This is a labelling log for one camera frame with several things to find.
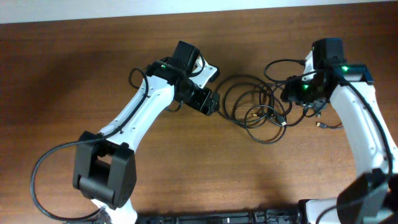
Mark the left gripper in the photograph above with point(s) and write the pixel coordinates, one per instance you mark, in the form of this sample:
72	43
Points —
208	106

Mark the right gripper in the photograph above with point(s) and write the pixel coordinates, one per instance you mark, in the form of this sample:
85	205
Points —
290	92

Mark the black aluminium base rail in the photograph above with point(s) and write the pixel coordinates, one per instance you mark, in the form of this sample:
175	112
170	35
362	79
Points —
270	216

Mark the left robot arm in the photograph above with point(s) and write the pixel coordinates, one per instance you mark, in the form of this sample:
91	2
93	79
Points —
105	167

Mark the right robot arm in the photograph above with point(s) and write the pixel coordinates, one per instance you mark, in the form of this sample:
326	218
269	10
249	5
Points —
349	88

